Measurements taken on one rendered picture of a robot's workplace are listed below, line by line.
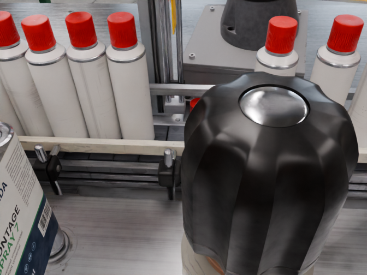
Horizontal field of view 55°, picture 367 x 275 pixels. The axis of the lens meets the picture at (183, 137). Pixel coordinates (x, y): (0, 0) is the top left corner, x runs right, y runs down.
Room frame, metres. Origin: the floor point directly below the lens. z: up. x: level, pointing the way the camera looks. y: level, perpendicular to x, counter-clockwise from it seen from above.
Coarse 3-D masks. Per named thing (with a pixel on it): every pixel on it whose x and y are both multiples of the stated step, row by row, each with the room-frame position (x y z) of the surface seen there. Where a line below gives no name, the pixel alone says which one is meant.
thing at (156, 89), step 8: (152, 88) 0.44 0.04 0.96; (160, 88) 0.44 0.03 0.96; (168, 88) 0.44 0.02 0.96; (176, 88) 0.44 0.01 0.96; (184, 88) 0.44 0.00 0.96; (192, 88) 0.43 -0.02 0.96; (200, 88) 0.43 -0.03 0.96; (208, 88) 0.43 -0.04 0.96; (352, 88) 0.42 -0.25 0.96; (200, 96) 0.43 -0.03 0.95; (352, 96) 0.41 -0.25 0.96
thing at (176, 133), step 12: (156, 132) 0.43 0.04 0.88; (168, 132) 0.43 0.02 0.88; (180, 132) 0.43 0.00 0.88; (36, 156) 0.38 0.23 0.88; (60, 156) 0.38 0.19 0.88; (72, 156) 0.38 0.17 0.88; (84, 156) 0.38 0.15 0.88; (96, 156) 0.38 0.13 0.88; (108, 156) 0.38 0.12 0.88; (120, 156) 0.38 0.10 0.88; (132, 156) 0.38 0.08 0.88; (144, 156) 0.38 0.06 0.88; (156, 156) 0.38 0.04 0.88; (180, 156) 0.37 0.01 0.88; (360, 168) 0.34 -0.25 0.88
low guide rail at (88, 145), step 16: (32, 144) 0.38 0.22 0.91; (48, 144) 0.38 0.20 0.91; (64, 144) 0.38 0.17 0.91; (80, 144) 0.37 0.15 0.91; (96, 144) 0.37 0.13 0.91; (112, 144) 0.37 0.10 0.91; (128, 144) 0.37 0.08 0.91; (144, 144) 0.37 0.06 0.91; (160, 144) 0.37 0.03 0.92; (176, 144) 0.37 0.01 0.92
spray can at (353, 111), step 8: (360, 80) 0.38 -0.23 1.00; (360, 88) 0.37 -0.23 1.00; (360, 96) 0.37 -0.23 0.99; (352, 104) 0.38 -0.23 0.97; (360, 104) 0.36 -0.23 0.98; (352, 112) 0.37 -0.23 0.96; (360, 112) 0.36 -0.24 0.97; (352, 120) 0.37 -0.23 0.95; (360, 120) 0.36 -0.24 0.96; (360, 128) 0.35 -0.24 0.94; (360, 136) 0.35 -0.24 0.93; (360, 144) 0.35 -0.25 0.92
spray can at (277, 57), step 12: (276, 24) 0.38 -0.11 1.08; (288, 24) 0.38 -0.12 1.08; (276, 36) 0.38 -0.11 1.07; (288, 36) 0.37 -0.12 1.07; (264, 48) 0.39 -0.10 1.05; (276, 48) 0.37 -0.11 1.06; (288, 48) 0.37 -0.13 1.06; (264, 60) 0.38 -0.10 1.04; (276, 60) 0.37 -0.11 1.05; (288, 60) 0.37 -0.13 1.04; (276, 72) 0.36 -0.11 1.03; (288, 72) 0.37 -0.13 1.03
